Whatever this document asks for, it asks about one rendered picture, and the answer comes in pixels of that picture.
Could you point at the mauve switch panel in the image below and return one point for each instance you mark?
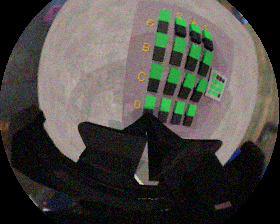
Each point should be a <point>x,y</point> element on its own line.
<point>178,68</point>

